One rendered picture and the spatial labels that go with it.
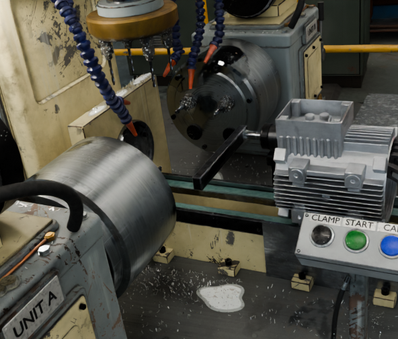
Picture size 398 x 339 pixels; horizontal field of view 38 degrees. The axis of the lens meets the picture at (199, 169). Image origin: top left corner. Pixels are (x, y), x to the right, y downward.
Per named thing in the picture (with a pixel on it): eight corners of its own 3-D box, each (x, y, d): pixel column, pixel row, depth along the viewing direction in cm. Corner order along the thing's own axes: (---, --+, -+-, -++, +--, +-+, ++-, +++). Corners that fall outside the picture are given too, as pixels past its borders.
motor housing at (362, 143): (275, 235, 114) (267, 147, 105) (303, 185, 128) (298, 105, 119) (381, 251, 105) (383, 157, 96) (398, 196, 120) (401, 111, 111)
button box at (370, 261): (300, 265, 91) (292, 253, 87) (309, 222, 94) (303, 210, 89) (416, 286, 84) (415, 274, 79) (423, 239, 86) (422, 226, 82)
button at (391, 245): (380, 257, 83) (378, 253, 82) (383, 237, 84) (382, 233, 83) (401, 260, 82) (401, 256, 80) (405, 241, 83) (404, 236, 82)
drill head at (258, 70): (157, 164, 148) (140, 69, 136) (221, 102, 179) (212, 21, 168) (250, 175, 137) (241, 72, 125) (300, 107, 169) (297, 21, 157)
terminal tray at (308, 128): (277, 155, 110) (274, 120, 106) (294, 130, 118) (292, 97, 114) (341, 161, 104) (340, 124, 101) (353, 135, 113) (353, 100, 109)
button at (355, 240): (344, 251, 85) (343, 247, 84) (348, 232, 86) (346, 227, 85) (365, 254, 84) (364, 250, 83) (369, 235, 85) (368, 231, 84)
